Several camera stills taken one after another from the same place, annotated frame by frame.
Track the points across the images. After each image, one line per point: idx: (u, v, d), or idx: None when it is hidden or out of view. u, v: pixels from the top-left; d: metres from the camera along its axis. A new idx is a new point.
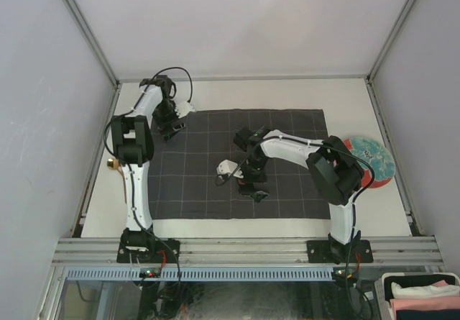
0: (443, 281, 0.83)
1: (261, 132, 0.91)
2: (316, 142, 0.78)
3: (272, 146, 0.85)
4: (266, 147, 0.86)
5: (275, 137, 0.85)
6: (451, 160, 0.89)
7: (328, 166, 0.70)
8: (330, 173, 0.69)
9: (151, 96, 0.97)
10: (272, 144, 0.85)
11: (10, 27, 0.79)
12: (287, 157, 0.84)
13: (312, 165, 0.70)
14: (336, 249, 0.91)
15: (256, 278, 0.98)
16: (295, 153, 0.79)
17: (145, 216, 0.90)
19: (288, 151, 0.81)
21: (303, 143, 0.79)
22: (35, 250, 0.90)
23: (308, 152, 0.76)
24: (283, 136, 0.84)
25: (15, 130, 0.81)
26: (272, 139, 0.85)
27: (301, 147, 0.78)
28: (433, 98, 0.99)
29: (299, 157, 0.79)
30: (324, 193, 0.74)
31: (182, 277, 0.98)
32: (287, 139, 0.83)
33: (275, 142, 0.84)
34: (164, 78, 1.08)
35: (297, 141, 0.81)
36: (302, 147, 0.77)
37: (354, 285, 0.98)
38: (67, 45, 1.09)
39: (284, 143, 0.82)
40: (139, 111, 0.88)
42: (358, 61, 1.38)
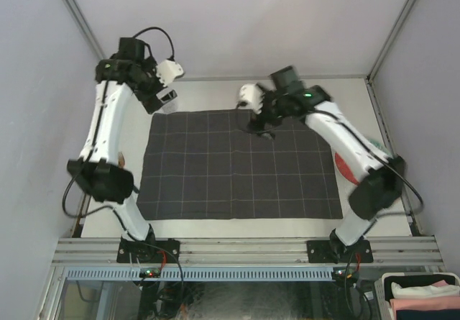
0: (443, 281, 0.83)
1: (312, 93, 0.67)
2: (380, 154, 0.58)
3: (320, 124, 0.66)
4: (310, 119, 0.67)
5: (332, 119, 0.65)
6: (452, 160, 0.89)
7: (381, 190, 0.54)
8: (378, 196, 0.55)
9: (115, 104, 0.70)
10: (323, 124, 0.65)
11: (10, 26, 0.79)
12: (330, 144, 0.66)
13: (364, 183, 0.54)
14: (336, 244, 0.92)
15: (256, 278, 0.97)
16: (347, 151, 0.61)
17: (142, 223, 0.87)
19: (340, 144, 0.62)
21: (366, 148, 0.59)
22: (34, 250, 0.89)
23: (366, 161, 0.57)
24: (341, 123, 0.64)
25: (15, 130, 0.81)
26: (325, 119, 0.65)
27: (361, 152, 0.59)
28: (433, 98, 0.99)
29: (348, 157, 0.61)
30: (353, 203, 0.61)
31: (185, 277, 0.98)
32: (348, 130, 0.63)
33: (328, 126, 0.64)
34: (124, 70, 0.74)
35: (361, 139, 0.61)
36: (363, 154, 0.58)
37: (354, 285, 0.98)
38: (67, 45, 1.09)
39: (338, 134, 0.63)
40: (100, 144, 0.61)
42: (358, 60, 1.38)
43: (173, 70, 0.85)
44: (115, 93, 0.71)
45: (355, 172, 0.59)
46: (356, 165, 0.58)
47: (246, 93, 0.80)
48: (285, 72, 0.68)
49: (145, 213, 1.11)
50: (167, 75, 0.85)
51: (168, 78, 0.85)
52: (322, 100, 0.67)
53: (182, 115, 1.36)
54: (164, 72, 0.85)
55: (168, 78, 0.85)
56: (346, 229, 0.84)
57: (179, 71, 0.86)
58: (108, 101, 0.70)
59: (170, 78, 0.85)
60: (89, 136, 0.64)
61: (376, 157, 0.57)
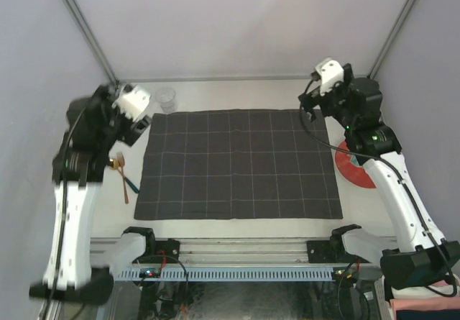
0: (442, 281, 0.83)
1: (385, 142, 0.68)
2: (436, 234, 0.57)
3: (378, 175, 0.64)
4: (369, 165, 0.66)
5: (395, 177, 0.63)
6: (453, 160, 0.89)
7: (421, 270, 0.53)
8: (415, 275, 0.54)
9: (80, 214, 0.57)
10: (379, 177, 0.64)
11: (10, 26, 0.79)
12: (382, 195, 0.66)
13: (408, 259, 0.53)
14: (336, 240, 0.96)
15: (256, 278, 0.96)
16: (399, 217, 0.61)
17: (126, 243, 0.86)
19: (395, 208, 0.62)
21: (422, 221, 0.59)
22: (34, 250, 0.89)
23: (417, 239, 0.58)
24: (404, 183, 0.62)
25: (16, 130, 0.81)
26: (388, 175, 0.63)
27: (415, 224, 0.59)
28: (433, 98, 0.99)
29: (399, 222, 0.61)
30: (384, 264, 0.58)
31: (191, 277, 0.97)
32: (409, 193, 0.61)
33: (388, 184, 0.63)
34: (87, 166, 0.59)
35: (418, 208, 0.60)
36: (416, 230, 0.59)
37: (354, 285, 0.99)
38: (67, 45, 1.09)
39: (399, 196, 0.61)
40: (66, 270, 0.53)
42: (357, 60, 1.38)
43: (139, 105, 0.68)
44: (78, 198, 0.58)
45: (402, 241, 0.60)
46: (405, 237, 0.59)
47: (324, 74, 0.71)
48: (372, 101, 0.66)
49: (145, 213, 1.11)
50: (134, 111, 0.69)
51: (134, 115, 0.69)
52: (388, 148, 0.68)
53: (182, 115, 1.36)
54: (130, 111, 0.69)
55: (136, 114, 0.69)
56: (358, 242, 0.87)
57: (145, 103, 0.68)
58: (69, 205, 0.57)
59: (138, 114, 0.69)
60: (52, 255, 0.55)
61: (431, 237, 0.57)
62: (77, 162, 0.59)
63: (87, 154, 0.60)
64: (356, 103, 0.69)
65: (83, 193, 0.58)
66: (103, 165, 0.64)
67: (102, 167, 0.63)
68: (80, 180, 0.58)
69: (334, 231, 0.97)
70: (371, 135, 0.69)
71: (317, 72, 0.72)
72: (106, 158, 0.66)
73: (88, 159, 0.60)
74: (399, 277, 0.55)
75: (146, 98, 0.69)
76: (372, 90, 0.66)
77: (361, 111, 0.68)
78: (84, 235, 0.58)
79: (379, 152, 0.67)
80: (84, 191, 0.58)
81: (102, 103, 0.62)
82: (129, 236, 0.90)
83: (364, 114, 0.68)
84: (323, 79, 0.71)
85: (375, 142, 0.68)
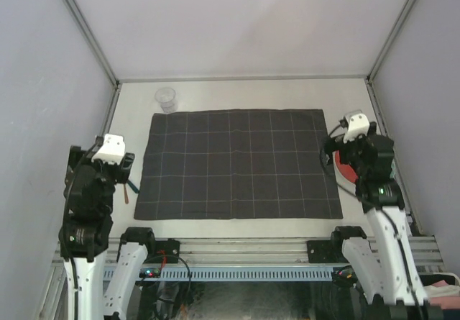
0: (443, 281, 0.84)
1: (390, 198, 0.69)
2: (419, 297, 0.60)
3: (375, 223, 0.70)
4: (371, 213, 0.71)
5: (391, 231, 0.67)
6: (453, 160, 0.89)
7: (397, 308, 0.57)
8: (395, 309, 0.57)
9: (90, 282, 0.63)
10: (376, 226, 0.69)
11: (10, 26, 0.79)
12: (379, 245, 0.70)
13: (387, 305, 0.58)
14: (335, 236, 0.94)
15: (256, 278, 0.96)
16: (389, 270, 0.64)
17: (126, 263, 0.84)
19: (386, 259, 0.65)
21: (408, 277, 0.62)
22: (34, 250, 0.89)
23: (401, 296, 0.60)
24: (399, 239, 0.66)
25: (15, 131, 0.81)
26: (384, 227, 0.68)
27: (401, 277, 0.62)
28: (433, 98, 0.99)
29: (387, 274, 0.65)
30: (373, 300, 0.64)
31: (193, 277, 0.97)
32: (402, 249, 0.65)
33: (384, 235, 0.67)
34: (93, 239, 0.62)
35: (407, 265, 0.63)
36: (401, 287, 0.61)
37: (354, 285, 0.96)
38: (67, 45, 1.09)
39: (389, 249, 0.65)
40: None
42: (357, 60, 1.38)
43: (116, 150, 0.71)
44: (88, 270, 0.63)
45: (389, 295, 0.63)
46: (390, 288, 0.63)
47: (352, 124, 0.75)
48: (383, 157, 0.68)
49: (145, 213, 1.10)
50: (115, 157, 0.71)
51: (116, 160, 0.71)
52: (392, 203, 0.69)
53: (182, 115, 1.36)
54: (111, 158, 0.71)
55: (118, 159, 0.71)
56: (355, 258, 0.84)
57: (121, 147, 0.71)
58: (79, 277, 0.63)
59: (120, 158, 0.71)
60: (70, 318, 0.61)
61: (414, 294, 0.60)
62: (83, 237, 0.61)
63: (90, 228, 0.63)
64: (369, 155, 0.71)
65: (92, 266, 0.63)
66: (106, 230, 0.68)
67: (105, 234, 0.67)
68: (89, 256, 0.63)
69: (336, 230, 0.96)
70: (379, 188, 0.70)
71: (346, 121, 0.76)
72: (107, 221, 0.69)
73: (93, 232, 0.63)
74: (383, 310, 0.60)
75: (119, 142, 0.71)
76: (387, 147, 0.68)
77: (373, 164, 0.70)
78: (97, 296, 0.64)
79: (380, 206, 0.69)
80: (93, 263, 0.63)
81: (95, 175, 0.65)
82: (125, 251, 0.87)
83: (375, 167, 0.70)
84: (348, 127, 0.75)
85: (379, 195, 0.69)
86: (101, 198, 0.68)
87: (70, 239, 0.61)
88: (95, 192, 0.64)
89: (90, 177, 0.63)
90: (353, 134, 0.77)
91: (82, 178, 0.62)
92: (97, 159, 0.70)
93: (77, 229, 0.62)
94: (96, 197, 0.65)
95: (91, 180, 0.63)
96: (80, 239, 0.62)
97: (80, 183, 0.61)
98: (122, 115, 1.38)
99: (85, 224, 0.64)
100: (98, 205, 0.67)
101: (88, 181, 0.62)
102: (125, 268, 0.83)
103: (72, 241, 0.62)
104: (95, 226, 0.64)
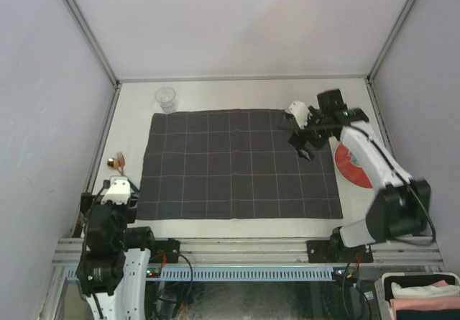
0: (442, 281, 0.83)
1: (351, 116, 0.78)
2: (402, 175, 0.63)
3: (349, 139, 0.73)
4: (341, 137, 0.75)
5: (364, 137, 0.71)
6: (453, 160, 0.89)
7: (397, 209, 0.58)
8: (393, 216, 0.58)
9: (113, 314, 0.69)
10: (351, 139, 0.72)
11: (9, 27, 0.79)
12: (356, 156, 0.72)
13: (380, 198, 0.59)
14: (335, 239, 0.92)
15: (256, 278, 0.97)
16: (369, 165, 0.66)
17: (133, 272, 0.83)
19: (366, 159, 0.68)
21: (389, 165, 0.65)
22: (34, 249, 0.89)
23: (388, 177, 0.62)
24: (372, 142, 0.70)
25: (15, 130, 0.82)
26: (357, 136, 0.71)
27: (384, 167, 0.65)
28: (433, 98, 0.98)
29: (369, 169, 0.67)
30: (370, 221, 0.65)
31: (195, 277, 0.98)
32: (376, 147, 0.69)
33: (359, 142, 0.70)
34: (109, 275, 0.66)
35: (386, 157, 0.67)
36: (384, 171, 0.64)
37: (354, 285, 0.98)
38: (67, 45, 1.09)
39: (366, 147, 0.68)
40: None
42: (357, 60, 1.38)
43: (122, 190, 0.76)
44: (110, 300, 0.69)
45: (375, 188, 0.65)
46: (376, 177, 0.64)
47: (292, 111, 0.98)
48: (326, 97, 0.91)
49: (145, 213, 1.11)
50: (122, 196, 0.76)
51: (123, 200, 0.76)
52: (356, 119, 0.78)
53: (182, 115, 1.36)
54: (119, 198, 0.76)
55: (125, 198, 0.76)
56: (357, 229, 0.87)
57: (129, 187, 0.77)
58: (103, 308, 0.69)
59: (127, 198, 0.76)
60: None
61: (399, 175, 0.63)
62: (100, 274, 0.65)
63: (106, 264, 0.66)
64: (325, 100, 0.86)
65: (113, 298, 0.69)
66: (121, 263, 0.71)
67: (120, 267, 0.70)
68: (108, 289, 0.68)
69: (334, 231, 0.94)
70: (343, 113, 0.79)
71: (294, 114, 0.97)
72: (121, 255, 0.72)
73: (108, 268, 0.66)
74: (380, 225, 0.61)
75: (125, 181, 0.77)
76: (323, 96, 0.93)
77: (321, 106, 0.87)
78: None
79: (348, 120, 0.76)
80: (113, 295, 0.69)
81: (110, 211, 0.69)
82: (129, 258, 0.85)
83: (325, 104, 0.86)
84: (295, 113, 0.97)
85: (344, 117, 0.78)
86: (116, 234, 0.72)
87: (88, 277, 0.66)
88: (111, 228, 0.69)
89: (106, 214, 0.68)
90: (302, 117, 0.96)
91: (100, 215, 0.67)
92: (107, 199, 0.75)
93: (95, 268, 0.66)
94: (112, 232, 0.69)
95: (107, 217, 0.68)
96: (98, 277, 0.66)
97: (98, 221, 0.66)
98: (121, 114, 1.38)
99: (102, 261, 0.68)
100: (113, 240, 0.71)
101: (105, 218, 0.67)
102: (134, 277, 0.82)
103: (91, 279, 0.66)
104: (111, 262, 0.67)
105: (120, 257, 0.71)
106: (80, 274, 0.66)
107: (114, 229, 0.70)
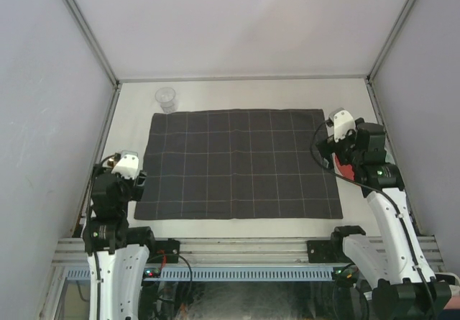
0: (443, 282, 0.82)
1: (384, 178, 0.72)
2: (424, 272, 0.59)
3: (376, 208, 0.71)
4: (371, 196, 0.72)
5: (392, 211, 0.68)
6: (454, 160, 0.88)
7: (407, 305, 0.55)
8: (399, 309, 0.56)
9: (111, 275, 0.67)
10: (379, 211, 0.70)
11: (9, 28, 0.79)
12: (382, 230, 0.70)
13: (394, 289, 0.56)
14: (335, 237, 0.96)
15: (256, 278, 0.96)
16: (393, 249, 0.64)
17: (129, 267, 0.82)
19: (389, 241, 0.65)
21: (414, 256, 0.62)
22: (35, 249, 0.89)
23: (407, 272, 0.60)
24: (400, 218, 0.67)
25: (15, 130, 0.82)
26: (387, 209, 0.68)
27: (407, 257, 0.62)
28: (433, 98, 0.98)
29: (392, 252, 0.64)
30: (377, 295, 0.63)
31: (194, 277, 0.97)
32: (405, 229, 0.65)
33: (387, 215, 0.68)
34: (113, 234, 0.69)
35: (412, 244, 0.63)
36: (405, 262, 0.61)
37: (354, 285, 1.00)
38: (67, 44, 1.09)
39: (392, 226, 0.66)
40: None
42: (357, 60, 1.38)
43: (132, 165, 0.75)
44: (108, 262, 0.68)
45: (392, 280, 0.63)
46: (396, 267, 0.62)
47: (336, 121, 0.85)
48: (376, 138, 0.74)
49: (145, 213, 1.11)
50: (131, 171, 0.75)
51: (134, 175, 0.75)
52: (391, 183, 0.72)
53: (182, 115, 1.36)
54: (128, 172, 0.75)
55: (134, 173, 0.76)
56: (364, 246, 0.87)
57: (138, 162, 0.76)
58: (102, 270, 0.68)
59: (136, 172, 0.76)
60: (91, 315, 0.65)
61: (420, 271, 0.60)
62: (105, 233, 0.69)
63: (111, 226, 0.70)
64: (364, 143, 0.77)
65: (113, 258, 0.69)
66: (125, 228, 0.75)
67: (124, 231, 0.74)
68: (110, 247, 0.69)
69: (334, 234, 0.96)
70: (378, 170, 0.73)
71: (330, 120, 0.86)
72: (125, 221, 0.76)
73: (113, 228, 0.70)
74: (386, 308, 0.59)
75: (135, 157, 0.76)
76: (376, 130, 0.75)
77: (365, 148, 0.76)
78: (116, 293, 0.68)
79: (379, 185, 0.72)
80: (113, 255, 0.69)
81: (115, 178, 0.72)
82: (129, 253, 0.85)
83: (367, 149, 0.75)
84: (334, 126, 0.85)
85: (379, 177, 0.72)
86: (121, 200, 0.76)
87: (94, 234, 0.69)
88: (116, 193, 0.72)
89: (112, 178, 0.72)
90: (343, 130, 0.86)
91: (106, 179, 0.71)
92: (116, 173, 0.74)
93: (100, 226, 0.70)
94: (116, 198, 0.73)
95: (111, 182, 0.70)
96: (103, 234, 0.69)
97: (103, 183, 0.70)
98: (121, 114, 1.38)
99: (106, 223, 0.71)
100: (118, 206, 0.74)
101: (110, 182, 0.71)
102: (130, 271, 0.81)
103: (96, 236, 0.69)
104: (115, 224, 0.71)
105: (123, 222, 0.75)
106: (87, 231, 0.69)
107: (119, 197, 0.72)
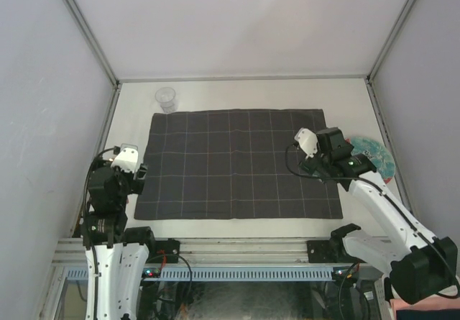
0: None
1: (358, 165, 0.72)
2: (425, 234, 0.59)
3: (362, 195, 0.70)
4: (352, 187, 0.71)
5: (376, 190, 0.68)
6: (453, 160, 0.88)
7: (425, 274, 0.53)
8: (420, 282, 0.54)
9: (110, 270, 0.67)
10: (364, 195, 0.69)
11: (9, 27, 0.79)
12: (372, 212, 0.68)
13: (406, 262, 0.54)
14: (335, 241, 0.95)
15: (256, 278, 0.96)
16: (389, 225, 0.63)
17: (129, 264, 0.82)
19: (385, 217, 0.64)
21: (410, 223, 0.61)
22: (34, 249, 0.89)
23: (412, 240, 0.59)
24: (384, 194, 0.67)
25: (15, 130, 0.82)
26: (370, 190, 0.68)
27: (405, 227, 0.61)
28: (434, 98, 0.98)
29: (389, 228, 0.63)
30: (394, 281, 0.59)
31: (194, 277, 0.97)
32: (391, 201, 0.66)
33: (371, 196, 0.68)
34: (111, 229, 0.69)
35: (403, 213, 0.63)
36: (406, 231, 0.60)
37: (354, 285, 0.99)
38: (67, 44, 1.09)
39: (382, 202, 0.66)
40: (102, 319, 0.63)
42: (357, 60, 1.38)
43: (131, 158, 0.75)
44: (107, 255, 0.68)
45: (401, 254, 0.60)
46: (399, 241, 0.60)
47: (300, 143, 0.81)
48: (333, 134, 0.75)
49: (145, 213, 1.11)
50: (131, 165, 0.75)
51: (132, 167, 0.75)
52: (365, 170, 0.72)
53: (182, 115, 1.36)
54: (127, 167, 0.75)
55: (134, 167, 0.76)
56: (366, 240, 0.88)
57: (138, 156, 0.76)
58: (99, 264, 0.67)
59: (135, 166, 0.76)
60: (88, 310, 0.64)
61: (422, 235, 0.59)
62: (103, 228, 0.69)
63: (109, 221, 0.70)
64: (323, 144, 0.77)
65: (110, 252, 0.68)
66: (123, 221, 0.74)
67: (123, 225, 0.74)
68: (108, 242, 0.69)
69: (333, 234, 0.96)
70: (348, 162, 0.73)
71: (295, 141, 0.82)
72: (123, 215, 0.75)
73: (111, 223, 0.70)
74: (407, 287, 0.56)
75: (134, 150, 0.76)
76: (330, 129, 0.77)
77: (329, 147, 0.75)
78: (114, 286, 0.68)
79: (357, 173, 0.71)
80: (112, 250, 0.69)
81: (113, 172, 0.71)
82: (129, 251, 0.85)
83: (333, 147, 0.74)
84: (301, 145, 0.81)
85: (352, 165, 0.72)
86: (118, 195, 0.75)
87: (91, 229, 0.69)
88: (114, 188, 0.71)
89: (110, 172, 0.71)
90: (313, 147, 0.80)
91: (103, 173, 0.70)
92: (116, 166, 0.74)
93: (99, 221, 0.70)
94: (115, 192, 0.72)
95: (110, 176, 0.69)
96: (100, 229, 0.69)
97: (101, 177, 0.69)
98: (121, 114, 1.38)
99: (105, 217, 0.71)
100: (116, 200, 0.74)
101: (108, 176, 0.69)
102: (129, 269, 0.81)
103: (94, 231, 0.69)
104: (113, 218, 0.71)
105: (122, 216, 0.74)
106: (84, 226, 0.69)
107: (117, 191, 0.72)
